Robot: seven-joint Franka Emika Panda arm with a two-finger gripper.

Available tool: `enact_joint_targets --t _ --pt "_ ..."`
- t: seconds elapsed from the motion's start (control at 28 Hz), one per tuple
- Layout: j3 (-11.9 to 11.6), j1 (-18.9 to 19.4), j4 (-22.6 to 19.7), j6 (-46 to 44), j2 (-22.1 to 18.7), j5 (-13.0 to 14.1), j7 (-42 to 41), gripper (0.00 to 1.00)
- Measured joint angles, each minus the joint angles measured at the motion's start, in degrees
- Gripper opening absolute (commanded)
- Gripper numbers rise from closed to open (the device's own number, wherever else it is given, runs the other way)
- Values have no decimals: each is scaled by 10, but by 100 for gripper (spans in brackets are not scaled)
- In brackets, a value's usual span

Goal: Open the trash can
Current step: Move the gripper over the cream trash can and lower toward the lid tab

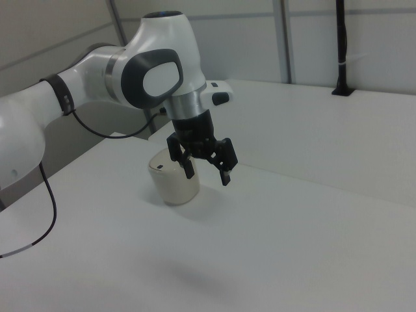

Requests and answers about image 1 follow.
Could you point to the black pole stand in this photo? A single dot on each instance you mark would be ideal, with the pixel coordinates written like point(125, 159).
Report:
point(341, 48)

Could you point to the small white trash can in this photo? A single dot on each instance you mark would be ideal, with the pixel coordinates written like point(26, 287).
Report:
point(174, 188)

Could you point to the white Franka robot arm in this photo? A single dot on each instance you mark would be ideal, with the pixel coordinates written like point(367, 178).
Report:
point(97, 74)

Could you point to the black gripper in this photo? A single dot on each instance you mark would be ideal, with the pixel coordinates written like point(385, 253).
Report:
point(195, 130)

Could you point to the grey partition post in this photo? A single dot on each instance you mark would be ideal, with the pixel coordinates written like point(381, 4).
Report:
point(117, 22)
point(282, 39)

